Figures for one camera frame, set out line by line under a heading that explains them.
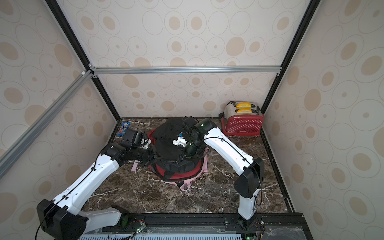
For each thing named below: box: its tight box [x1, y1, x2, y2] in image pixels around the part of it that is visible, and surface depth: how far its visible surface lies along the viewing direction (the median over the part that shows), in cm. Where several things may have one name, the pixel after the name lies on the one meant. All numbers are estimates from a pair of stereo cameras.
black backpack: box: [151, 118, 203, 181], surface depth 79 cm
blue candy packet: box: [117, 121, 131, 136], surface depth 115 cm
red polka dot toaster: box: [221, 101, 264, 136], surface depth 102 cm
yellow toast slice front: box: [236, 108, 252, 115], surface depth 99 cm
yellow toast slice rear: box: [236, 102, 252, 109], surface depth 102 cm
